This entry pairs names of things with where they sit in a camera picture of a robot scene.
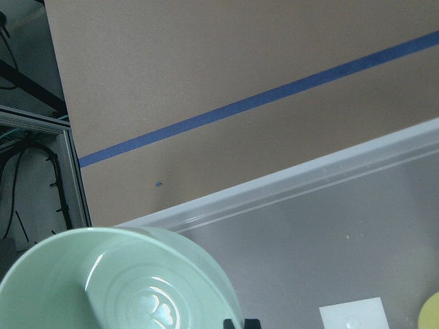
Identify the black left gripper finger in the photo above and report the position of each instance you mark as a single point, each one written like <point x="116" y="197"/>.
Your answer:
<point x="228" y="324"/>

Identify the light green ceramic bowl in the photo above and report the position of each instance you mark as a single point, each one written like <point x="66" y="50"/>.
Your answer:
<point x="117" y="278"/>

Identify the yellow plastic cup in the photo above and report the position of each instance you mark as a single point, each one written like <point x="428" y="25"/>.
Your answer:
<point x="428" y="315"/>

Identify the white label in box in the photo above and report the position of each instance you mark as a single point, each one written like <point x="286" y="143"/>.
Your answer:
<point x="368" y="313"/>

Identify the clear plastic storage box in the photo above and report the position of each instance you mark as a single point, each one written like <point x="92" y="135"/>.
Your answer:
<point x="353" y="225"/>

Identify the aluminium table frame rail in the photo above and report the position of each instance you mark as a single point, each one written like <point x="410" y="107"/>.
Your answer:
<point x="53" y="137"/>

